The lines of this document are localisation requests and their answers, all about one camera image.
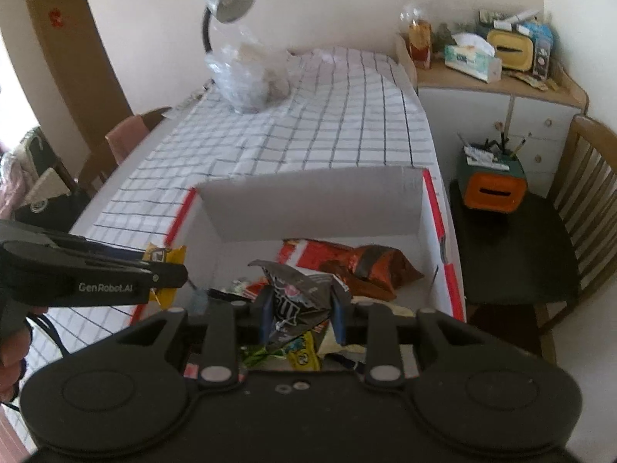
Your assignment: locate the pink cloth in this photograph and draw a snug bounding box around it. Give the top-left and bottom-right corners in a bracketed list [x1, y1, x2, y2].
[105, 115, 150, 167]

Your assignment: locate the wooden slat-back chair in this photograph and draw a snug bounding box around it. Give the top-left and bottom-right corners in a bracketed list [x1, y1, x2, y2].
[448, 115, 617, 349]

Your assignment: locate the yellow tissue holder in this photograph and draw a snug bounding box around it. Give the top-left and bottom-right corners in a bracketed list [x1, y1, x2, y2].
[486, 29, 536, 71]

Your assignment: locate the large red snack packet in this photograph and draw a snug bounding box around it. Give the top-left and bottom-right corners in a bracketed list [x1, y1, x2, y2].
[277, 238, 360, 271]

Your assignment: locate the clear plastic bag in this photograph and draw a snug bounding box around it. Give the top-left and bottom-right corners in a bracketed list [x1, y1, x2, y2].
[205, 26, 302, 115]

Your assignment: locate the dark brown chocolate packet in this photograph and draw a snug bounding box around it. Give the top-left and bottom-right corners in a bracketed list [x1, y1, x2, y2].
[247, 259, 353, 353]

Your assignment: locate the white and green tissue box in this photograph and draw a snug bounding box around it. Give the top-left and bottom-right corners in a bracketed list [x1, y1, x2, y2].
[443, 33, 503, 83]

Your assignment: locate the light wooden box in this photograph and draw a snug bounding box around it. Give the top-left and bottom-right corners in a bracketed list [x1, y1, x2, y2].
[395, 33, 420, 93]

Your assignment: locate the red cardboard box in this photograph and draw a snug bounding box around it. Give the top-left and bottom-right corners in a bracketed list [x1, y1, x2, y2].
[164, 166, 467, 383]

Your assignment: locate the brown wooden door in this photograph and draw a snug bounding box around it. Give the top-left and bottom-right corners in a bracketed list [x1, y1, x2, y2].
[22, 0, 134, 122]

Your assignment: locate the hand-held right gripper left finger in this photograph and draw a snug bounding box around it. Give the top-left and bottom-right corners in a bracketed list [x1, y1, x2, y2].
[125, 292, 273, 389]

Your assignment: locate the black cable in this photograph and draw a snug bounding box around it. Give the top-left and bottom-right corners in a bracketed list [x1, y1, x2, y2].
[26, 308, 69, 358]

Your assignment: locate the green and white packet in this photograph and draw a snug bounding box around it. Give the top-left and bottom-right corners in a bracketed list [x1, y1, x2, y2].
[241, 345, 285, 370]

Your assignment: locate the pile of pink clothes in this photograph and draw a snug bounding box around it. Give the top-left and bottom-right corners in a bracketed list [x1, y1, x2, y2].
[0, 128, 64, 218]

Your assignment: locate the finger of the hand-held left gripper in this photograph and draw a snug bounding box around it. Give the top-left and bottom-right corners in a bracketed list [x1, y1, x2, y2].
[143, 260, 189, 291]
[82, 235, 156, 264]

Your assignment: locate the white checked tablecloth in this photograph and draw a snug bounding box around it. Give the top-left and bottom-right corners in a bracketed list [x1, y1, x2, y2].
[43, 47, 437, 349]

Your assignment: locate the black bag with round logo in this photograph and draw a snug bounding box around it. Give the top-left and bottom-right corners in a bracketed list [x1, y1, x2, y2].
[14, 188, 93, 233]

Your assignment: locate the person's left hand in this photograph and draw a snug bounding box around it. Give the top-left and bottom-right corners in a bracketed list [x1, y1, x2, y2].
[0, 321, 32, 397]

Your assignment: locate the orange and green container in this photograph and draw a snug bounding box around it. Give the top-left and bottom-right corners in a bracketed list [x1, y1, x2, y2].
[455, 137, 529, 216]

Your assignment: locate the bottle of orange liquid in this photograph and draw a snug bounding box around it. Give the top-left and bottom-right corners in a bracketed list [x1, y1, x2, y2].
[409, 18, 433, 71]

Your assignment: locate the blue package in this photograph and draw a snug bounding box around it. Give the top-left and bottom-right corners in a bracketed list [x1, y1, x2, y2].
[521, 22, 555, 78]

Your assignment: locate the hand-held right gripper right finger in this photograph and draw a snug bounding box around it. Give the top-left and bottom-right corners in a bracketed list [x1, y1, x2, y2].
[332, 289, 476, 389]

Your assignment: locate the small yellow snack packet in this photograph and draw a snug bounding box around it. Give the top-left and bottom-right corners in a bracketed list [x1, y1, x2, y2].
[143, 243, 188, 308]

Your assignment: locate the red-brown foil chip bag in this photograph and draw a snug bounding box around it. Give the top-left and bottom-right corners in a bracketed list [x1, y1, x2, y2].
[320, 245, 425, 300]

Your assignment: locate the wooden chair with pink cloth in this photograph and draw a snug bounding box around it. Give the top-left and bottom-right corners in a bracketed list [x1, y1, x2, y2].
[77, 107, 172, 194]

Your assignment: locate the white wooden-topped cabinet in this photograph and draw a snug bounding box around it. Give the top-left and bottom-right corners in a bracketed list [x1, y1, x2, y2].
[415, 62, 590, 199]

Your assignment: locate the white tube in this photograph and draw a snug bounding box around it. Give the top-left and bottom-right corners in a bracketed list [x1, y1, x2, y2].
[492, 7, 541, 30]

